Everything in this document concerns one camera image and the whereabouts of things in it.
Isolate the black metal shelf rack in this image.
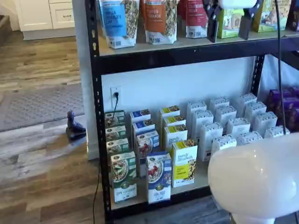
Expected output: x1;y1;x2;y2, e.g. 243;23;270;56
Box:
85;0;299;221

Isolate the white cabinet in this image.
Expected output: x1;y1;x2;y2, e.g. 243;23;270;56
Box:
14;0;77;41

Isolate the grey floor rug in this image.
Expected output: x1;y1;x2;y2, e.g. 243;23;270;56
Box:
0;82;86;133

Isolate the white wall outlet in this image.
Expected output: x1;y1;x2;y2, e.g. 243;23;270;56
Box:
110;86;122;109

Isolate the red granola pouch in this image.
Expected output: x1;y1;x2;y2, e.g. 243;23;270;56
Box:
177;0;209;39

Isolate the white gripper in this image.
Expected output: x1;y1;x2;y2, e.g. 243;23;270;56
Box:
202;0;263;43

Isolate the purple snack box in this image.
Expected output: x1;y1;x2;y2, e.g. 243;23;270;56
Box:
289;86;299;100
267;89;292;112
277;97;299;132

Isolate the black floor object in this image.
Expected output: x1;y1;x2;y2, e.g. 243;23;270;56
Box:
65;110;87;142

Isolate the dark wooden box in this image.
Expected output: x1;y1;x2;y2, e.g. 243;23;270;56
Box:
0;14;13;48

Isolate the blue white flax plus box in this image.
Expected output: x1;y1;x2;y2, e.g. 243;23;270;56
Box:
136;130;160;178
132;119;156;141
129;109;151;124
146;151;172;204

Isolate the dark purple cookie box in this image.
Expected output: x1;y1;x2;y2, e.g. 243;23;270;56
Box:
286;0;299;32

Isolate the green apple pie box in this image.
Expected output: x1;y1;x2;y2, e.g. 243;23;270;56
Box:
217;7;245;39

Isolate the orange granola pouch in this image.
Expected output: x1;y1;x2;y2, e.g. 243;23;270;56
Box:
141;0;179;45

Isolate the blue granola pouch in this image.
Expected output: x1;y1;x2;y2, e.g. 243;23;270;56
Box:
98;0;141;49

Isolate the yellow white purely elizabeth box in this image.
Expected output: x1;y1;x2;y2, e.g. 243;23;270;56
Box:
171;139;198;189
163;124;188;155
163;115;187;128
159;105;181;124

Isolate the green apple cinnamon oatmeal box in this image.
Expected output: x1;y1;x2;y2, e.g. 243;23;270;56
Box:
106;138;130;156
110;151;137;203
105;126;127;142
104;110;126;128

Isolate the green chocolate chip box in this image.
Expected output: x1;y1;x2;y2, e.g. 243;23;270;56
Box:
252;0;292;33

